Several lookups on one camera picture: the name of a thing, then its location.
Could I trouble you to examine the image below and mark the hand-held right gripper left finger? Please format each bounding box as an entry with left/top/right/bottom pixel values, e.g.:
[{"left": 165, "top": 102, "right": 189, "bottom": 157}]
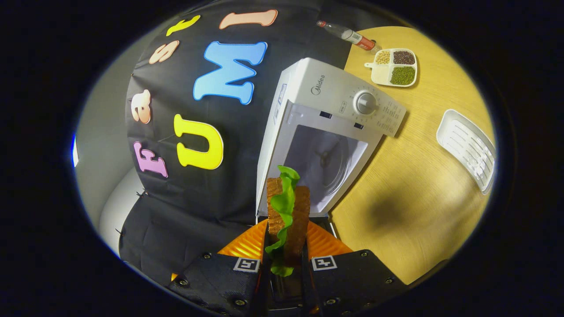
[{"left": 167, "top": 219, "right": 269, "bottom": 316}]

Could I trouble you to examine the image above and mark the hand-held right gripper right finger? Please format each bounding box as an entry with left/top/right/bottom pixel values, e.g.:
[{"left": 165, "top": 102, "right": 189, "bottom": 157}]
[{"left": 302, "top": 220, "right": 408, "bottom": 316}]

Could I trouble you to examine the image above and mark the bread slice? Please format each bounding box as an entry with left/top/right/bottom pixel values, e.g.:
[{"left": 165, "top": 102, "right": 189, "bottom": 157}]
[
  {"left": 284, "top": 186, "right": 311, "bottom": 265},
  {"left": 266, "top": 177, "right": 288, "bottom": 236}
]

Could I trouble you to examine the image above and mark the green lettuce leaf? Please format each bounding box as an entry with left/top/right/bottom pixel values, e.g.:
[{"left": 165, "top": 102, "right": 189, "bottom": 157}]
[{"left": 265, "top": 165, "right": 301, "bottom": 277}]

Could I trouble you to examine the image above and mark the white microwave oven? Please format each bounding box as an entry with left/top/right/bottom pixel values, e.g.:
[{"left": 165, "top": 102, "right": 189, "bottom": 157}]
[{"left": 256, "top": 57, "right": 407, "bottom": 238}]

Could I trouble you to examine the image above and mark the black backdrop cloth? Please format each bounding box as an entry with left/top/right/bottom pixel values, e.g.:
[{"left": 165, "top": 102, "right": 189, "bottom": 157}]
[{"left": 118, "top": 0, "right": 353, "bottom": 284}]

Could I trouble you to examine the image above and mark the white ribbed tray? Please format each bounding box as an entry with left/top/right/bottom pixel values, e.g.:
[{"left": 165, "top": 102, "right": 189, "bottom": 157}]
[{"left": 436, "top": 109, "right": 497, "bottom": 195}]

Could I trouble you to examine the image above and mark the white divided bean dish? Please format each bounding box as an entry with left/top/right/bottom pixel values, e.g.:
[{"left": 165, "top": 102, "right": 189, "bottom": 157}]
[{"left": 364, "top": 48, "right": 418, "bottom": 88}]

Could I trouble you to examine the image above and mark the clear red label bottle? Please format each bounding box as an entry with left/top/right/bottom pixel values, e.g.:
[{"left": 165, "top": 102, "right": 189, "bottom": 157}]
[{"left": 316, "top": 20, "right": 378, "bottom": 52}]

